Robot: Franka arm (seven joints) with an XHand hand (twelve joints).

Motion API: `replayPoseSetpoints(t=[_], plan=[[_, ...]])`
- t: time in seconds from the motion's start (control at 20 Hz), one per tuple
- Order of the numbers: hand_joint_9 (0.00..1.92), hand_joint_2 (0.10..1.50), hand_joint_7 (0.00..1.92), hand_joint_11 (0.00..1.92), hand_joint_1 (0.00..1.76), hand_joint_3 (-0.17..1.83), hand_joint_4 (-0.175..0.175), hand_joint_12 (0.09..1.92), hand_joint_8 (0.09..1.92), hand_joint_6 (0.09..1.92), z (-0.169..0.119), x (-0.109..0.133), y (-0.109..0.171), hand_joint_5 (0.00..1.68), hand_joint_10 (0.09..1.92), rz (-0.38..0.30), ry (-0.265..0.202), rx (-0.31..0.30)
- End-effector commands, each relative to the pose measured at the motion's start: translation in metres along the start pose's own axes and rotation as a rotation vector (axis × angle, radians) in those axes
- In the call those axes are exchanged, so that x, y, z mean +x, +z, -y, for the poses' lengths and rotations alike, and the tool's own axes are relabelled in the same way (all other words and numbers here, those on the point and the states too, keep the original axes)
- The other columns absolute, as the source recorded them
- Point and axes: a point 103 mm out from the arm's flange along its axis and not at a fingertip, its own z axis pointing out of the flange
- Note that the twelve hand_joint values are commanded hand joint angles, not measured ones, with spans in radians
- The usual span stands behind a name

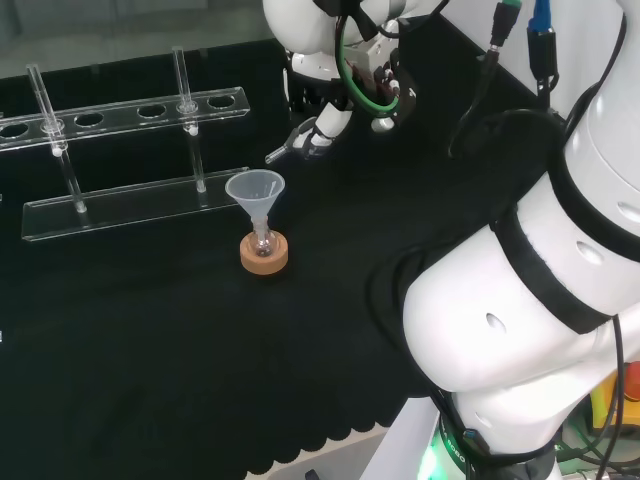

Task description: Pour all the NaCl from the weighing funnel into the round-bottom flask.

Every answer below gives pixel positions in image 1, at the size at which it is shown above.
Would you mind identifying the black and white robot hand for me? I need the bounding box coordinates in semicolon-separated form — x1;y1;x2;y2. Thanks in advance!
288;19;419;162

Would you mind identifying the clear plastic funnel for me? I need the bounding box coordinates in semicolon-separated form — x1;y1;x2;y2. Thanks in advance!
224;169;286;242

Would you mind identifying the small glass round-bottom flask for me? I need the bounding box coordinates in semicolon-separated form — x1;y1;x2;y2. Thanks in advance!
249;227;279;260

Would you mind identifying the clear acrylic funnel stand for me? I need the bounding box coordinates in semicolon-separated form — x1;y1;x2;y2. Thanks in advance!
0;46;251;244

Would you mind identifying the black bench cloth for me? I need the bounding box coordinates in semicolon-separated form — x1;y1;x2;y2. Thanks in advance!
0;37;569;476

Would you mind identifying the pale board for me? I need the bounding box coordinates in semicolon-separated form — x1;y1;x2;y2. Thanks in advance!
247;427;394;480

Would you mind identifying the yellow stop button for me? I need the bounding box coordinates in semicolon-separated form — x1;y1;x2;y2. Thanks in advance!
591;359;640;432

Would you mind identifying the cork ring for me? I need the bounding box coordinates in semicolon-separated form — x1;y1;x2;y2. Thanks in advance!
239;232;291;277

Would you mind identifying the black cable with blue plug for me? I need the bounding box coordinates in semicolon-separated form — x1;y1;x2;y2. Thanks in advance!
524;0;560;104

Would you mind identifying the thin black cable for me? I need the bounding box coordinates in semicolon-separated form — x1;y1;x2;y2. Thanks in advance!
605;313;632;480

